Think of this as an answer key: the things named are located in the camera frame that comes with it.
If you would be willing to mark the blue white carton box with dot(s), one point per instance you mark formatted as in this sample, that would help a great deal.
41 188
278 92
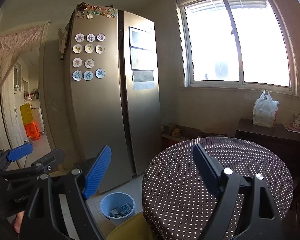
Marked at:
121 211

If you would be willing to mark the white plastic shopping bag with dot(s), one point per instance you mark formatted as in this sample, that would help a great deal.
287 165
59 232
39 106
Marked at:
265 110

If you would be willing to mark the light blue trash bin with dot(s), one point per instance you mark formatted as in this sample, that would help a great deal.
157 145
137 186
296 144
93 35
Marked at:
114 200

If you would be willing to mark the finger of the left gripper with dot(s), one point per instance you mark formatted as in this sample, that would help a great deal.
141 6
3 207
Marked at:
19 152

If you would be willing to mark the dark wooden side cabinet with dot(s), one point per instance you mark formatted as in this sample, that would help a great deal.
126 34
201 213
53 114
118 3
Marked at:
285 144

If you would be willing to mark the white framed window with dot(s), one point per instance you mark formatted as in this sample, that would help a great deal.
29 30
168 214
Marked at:
236 44

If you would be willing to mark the small yellow box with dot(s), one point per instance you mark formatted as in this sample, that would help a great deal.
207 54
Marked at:
176 132

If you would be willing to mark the brown open cardboard box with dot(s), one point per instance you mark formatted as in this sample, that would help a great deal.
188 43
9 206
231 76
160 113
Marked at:
187 133

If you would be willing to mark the silver double-door refrigerator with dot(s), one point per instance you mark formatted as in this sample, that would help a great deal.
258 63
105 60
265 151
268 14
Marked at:
112 89

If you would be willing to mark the white interior door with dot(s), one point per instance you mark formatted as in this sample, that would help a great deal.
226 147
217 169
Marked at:
12 98

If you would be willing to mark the yellow plastic stool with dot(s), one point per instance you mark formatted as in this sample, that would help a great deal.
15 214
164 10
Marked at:
26 114

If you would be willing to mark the person's left hand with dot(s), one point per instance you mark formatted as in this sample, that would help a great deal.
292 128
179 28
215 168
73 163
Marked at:
18 221

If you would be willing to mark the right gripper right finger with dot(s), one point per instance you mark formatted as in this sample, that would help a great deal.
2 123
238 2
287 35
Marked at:
258 218

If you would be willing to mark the yellow cloth on chair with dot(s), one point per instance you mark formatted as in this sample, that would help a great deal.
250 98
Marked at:
135 228

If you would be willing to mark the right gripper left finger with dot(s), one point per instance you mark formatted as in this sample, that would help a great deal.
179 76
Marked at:
43 217

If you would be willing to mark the orange plastic stool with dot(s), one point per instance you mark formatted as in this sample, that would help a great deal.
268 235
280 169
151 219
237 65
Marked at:
32 131

